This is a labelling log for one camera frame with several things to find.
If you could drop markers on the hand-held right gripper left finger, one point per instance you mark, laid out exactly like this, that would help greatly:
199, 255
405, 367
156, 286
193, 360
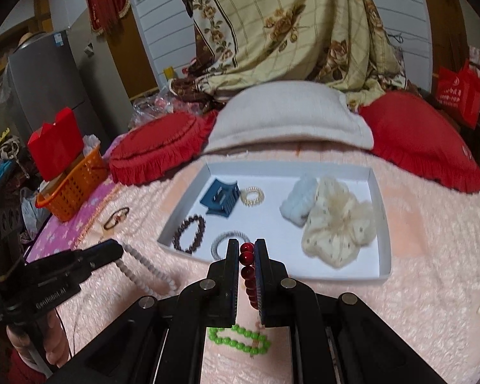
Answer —
232, 274

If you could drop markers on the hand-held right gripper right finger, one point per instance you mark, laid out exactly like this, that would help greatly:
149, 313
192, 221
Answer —
260, 276

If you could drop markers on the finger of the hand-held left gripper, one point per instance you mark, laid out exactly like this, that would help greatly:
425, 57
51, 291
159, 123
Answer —
104, 252

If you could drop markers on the white cardboard box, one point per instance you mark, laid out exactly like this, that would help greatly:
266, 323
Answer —
268, 218

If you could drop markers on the blue hair claw clip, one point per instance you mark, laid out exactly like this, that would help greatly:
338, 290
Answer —
212, 200

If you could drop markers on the light blue scrunchie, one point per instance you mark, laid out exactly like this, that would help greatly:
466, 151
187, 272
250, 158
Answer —
298, 202

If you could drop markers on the cream dotted scrunchie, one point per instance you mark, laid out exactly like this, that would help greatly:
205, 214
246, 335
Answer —
336, 224

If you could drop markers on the person's left hand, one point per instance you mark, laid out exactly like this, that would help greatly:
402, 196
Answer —
54, 340

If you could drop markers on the purple patterned blanket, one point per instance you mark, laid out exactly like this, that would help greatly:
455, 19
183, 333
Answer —
64, 234

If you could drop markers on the orange plastic basket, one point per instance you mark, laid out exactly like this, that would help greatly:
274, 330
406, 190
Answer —
76, 192

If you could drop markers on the pale plastic bag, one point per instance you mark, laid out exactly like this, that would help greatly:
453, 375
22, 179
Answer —
32, 212

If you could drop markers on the white plastic bag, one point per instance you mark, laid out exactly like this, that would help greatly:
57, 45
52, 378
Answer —
91, 143

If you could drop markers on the red paper bag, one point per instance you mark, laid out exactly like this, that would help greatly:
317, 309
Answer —
56, 148

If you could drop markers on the red ruffled cushion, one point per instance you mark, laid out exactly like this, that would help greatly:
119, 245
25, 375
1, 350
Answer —
156, 148

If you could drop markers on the clear plastic wrap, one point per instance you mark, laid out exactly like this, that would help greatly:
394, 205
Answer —
152, 110

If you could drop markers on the white pillow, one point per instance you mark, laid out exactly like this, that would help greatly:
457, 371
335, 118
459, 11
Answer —
288, 116

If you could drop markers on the pink fluffy blanket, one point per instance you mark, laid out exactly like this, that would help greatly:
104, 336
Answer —
424, 268

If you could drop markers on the grey refrigerator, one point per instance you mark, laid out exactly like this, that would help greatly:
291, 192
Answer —
44, 80

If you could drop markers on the yellow wooden door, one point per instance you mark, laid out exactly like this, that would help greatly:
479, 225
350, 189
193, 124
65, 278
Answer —
132, 56

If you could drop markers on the floral checked quilt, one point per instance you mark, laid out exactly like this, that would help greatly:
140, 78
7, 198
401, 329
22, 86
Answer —
284, 16

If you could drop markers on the red shopping bag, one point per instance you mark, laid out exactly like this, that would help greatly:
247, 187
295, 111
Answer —
460, 92

